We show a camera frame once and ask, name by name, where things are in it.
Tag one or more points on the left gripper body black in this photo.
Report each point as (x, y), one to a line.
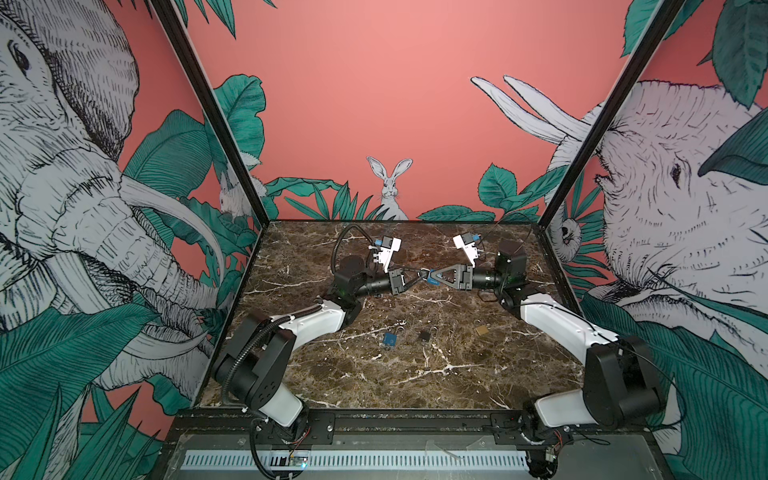
(394, 283)

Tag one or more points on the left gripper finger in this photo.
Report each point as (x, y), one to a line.
(412, 283)
(414, 273)

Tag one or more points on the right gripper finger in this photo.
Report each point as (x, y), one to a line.
(450, 270)
(442, 281)

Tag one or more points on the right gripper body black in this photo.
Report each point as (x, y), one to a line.
(469, 278)

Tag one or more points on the blue padlock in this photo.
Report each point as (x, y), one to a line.
(389, 340)
(431, 280)

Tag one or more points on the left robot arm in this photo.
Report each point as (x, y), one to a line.
(251, 367)

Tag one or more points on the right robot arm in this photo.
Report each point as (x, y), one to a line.
(620, 381)

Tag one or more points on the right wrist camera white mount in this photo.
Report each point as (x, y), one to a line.
(467, 242)

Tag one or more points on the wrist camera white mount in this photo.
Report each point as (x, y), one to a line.
(384, 249)
(467, 242)

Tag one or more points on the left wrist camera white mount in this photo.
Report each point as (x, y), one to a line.
(384, 249)

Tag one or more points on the white slotted cable duct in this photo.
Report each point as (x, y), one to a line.
(339, 460)

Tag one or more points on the black mounting rail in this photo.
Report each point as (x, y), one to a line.
(322, 426)

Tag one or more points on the right black frame post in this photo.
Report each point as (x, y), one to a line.
(660, 22)

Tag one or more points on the black frame post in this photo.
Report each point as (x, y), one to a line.
(175, 31)
(660, 22)

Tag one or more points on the left black frame post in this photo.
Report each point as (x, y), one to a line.
(175, 31)

